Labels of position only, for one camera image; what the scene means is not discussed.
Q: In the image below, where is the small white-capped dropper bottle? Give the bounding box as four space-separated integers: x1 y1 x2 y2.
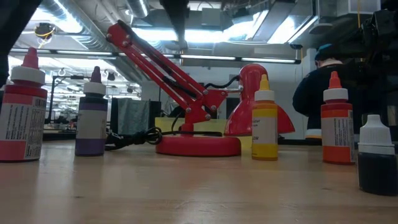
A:
356 114 398 197

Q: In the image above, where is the pink food coloring bottle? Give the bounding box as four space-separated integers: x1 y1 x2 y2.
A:
0 47 48 162

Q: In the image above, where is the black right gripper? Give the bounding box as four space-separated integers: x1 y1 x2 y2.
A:
362 9 398 63

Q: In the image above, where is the person in dark top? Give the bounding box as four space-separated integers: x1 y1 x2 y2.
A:
292 43 354 140

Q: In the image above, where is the black lamp power cord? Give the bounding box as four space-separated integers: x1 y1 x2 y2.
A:
104 74 242 152

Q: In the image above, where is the orange food coloring bottle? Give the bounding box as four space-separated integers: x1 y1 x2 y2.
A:
320 70 356 165

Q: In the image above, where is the yellow food coloring bottle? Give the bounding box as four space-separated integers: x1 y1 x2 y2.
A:
251 73 279 161

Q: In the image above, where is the black cabinet with grey cloth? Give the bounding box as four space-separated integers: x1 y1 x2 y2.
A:
111 97 162 135

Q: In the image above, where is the black metal rack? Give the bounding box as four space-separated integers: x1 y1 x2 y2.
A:
48 74 101 125

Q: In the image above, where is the round black ceiling fixture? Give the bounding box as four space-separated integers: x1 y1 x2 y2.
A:
33 22 57 48

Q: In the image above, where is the long ceiling light rail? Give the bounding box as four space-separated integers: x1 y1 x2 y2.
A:
9 48 302 65

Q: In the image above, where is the purple food coloring bottle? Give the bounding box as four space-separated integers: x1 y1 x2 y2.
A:
75 65 109 157

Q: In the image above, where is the red desk lamp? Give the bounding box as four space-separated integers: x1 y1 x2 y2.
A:
105 20 295 157

